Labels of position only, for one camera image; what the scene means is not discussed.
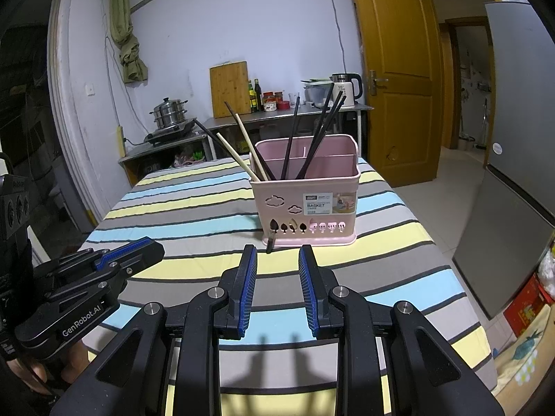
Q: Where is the steel steamer pot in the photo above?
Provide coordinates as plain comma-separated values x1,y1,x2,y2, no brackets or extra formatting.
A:
150,97,189,130

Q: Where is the wall cable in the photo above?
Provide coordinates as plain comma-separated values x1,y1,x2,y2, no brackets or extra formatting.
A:
323,0,350,72

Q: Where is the grey refrigerator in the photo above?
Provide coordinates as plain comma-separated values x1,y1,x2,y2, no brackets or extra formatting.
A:
451,1,555,321

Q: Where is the beige chopstick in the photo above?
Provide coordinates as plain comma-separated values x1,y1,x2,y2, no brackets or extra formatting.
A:
224,102,275,181
216,133,262,182

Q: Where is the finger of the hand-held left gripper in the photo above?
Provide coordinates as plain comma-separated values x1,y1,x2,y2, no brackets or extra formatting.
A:
32,236,154,280
43,243,166,308

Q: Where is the striped tablecloth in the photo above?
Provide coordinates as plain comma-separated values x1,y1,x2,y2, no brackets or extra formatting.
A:
84,156,499,416

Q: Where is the person's left hand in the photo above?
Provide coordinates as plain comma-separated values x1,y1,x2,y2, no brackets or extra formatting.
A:
8,341,87,396

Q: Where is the red carton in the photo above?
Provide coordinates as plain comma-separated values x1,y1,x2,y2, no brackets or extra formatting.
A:
503,275,555,339

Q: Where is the white electric kettle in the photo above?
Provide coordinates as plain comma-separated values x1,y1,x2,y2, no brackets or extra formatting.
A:
332,73,362,107

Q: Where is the white framed glass door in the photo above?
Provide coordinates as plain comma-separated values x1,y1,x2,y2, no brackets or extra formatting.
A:
0,0,105,226

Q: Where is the yellow wooden door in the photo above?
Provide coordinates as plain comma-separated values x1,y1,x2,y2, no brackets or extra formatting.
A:
347,0,443,187

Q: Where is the green hanging cloth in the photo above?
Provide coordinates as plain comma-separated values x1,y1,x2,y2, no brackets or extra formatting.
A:
108,0,149,84

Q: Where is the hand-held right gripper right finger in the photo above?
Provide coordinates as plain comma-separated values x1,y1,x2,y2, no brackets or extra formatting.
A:
298,245,495,416

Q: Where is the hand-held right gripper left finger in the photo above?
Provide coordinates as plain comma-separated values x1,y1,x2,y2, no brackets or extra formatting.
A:
50,244,258,416

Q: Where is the low steel cabinet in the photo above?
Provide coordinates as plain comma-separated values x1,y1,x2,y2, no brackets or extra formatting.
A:
118,132,213,187

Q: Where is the steel counter table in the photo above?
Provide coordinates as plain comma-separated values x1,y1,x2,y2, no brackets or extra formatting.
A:
202,103,376,161

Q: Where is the yellow door frame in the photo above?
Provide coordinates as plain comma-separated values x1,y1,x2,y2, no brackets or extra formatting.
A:
416,0,506,174

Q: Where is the clear plastic container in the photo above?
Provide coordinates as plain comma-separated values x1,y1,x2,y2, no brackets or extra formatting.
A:
302,79,334,105

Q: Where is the pink utensil basket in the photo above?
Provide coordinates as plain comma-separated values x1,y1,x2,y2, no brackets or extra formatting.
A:
248,134,361,247

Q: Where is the beige printed sack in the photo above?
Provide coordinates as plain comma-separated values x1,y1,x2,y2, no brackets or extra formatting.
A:
494,316,555,395

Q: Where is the black induction cooktop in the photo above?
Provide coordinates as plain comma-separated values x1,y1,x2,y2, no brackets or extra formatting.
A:
144,122,197,146

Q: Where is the wooden cutting board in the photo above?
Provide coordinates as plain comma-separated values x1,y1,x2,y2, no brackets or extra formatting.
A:
210,61,253,119

